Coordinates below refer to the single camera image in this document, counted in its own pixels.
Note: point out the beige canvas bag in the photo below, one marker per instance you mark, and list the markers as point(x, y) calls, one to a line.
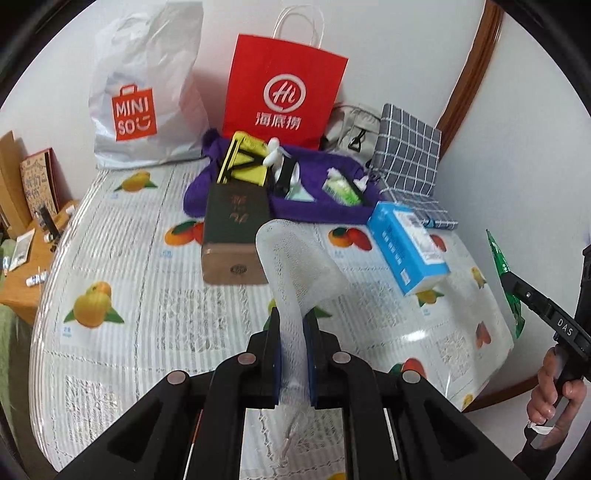
point(355, 129)

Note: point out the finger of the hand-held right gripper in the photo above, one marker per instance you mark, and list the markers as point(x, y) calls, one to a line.
point(526, 293)

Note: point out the black stick-shaped item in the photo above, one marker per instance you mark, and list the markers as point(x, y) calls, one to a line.
point(47, 221)

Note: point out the small white tube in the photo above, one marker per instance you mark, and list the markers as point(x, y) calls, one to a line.
point(37, 278)

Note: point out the person's right hand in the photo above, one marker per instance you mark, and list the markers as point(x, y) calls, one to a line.
point(547, 397)

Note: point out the fruit print tablecloth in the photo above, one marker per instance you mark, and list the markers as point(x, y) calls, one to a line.
point(138, 323)

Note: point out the wooden bedside table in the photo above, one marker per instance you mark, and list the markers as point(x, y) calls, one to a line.
point(23, 290)

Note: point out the blue tissue pack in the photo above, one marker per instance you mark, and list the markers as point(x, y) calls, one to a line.
point(406, 249)

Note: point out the wooden headboard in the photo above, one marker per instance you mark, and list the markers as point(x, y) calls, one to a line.
point(7, 175)

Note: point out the green bed sheet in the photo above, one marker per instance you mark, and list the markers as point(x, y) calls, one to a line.
point(9, 346)

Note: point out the purple fabric basket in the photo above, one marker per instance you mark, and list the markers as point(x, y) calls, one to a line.
point(321, 161)

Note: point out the white foam net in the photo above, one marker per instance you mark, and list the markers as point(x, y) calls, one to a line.
point(295, 267)

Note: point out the brown book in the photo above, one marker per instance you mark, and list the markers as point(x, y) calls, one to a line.
point(39, 184)

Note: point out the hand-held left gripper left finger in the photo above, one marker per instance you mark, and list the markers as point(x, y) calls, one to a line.
point(275, 364)

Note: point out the white plastic shopping bag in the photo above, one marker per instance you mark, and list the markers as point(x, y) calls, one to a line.
point(138, 92)

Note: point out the white flat packet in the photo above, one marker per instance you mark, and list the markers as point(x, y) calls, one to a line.
point(21, 251)

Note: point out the brown wooden door frame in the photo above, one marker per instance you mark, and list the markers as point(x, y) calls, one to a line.
point(475, 78)

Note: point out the green and white tissue packet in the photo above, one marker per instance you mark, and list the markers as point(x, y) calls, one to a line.
point(341, 189)

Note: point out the grey checked cushion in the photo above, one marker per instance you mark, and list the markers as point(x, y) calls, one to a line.
point(406, 157)

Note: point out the red paper bag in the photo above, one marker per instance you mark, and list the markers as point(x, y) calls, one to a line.
point(281, 92)

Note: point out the dark green box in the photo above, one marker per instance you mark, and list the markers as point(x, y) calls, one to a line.
point(235, 221)

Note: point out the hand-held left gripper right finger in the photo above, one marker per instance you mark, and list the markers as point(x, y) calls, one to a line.
point(309, 364)

